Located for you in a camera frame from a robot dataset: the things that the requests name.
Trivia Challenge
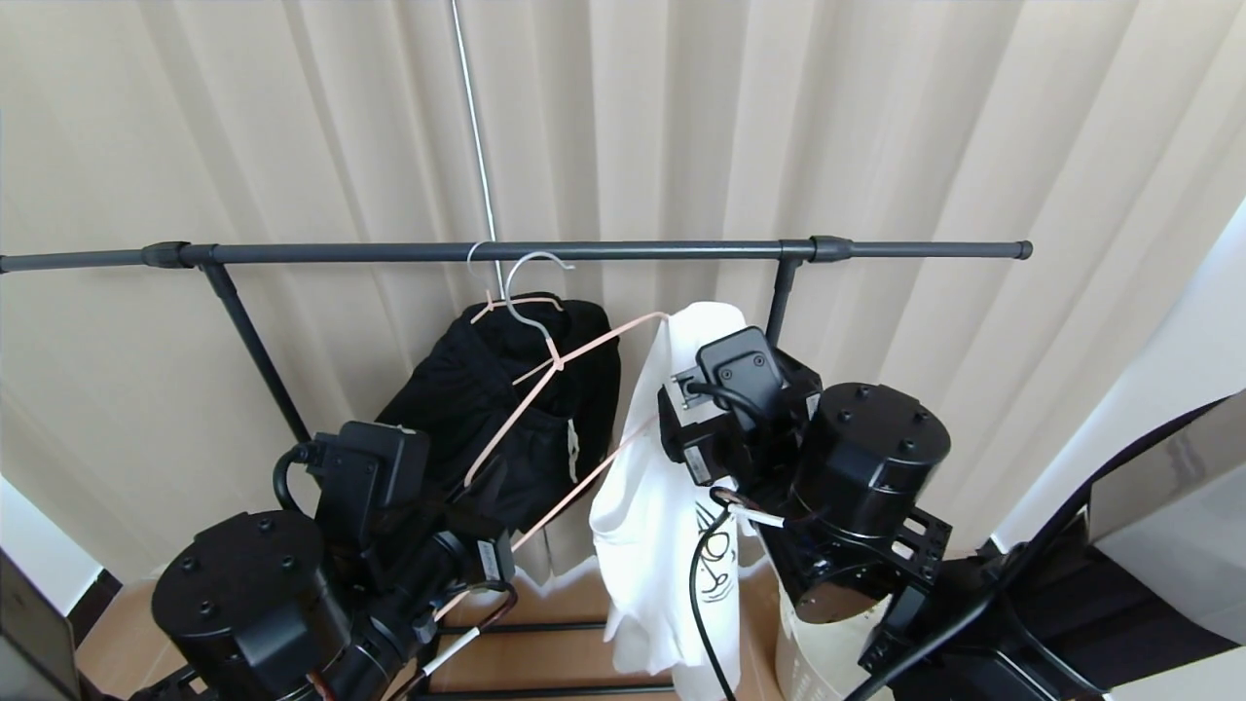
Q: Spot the black garment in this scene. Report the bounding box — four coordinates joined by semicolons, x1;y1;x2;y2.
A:
375;292;623;538

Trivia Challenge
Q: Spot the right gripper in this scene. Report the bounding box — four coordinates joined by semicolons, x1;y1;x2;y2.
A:
659;355;825;489

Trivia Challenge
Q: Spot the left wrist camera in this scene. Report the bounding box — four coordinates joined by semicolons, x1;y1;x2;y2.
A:
310;421;432;551

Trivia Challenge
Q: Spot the white laundry basket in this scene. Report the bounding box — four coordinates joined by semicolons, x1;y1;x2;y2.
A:
774;574;893;701

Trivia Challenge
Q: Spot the pink clothes hanger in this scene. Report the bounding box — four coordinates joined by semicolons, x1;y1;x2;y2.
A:
465;240;568;327
428;250;675;624

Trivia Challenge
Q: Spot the beige curtain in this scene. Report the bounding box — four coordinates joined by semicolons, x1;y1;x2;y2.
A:
0;0;1246;595

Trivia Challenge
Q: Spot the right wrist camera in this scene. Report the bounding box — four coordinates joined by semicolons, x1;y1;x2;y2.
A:
670;326;782;431

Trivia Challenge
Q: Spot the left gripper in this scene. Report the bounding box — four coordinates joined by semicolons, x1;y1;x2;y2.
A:
380;506;518;625

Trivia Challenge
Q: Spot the black clothes rack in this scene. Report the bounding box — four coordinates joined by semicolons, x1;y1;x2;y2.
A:
0;237;1034;701

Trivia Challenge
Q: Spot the white printed t-shirt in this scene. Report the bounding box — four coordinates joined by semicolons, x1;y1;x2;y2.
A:
589;302;782;701

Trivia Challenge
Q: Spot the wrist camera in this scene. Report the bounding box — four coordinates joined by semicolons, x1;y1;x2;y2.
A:
310;421;432;551
670;326;782;431

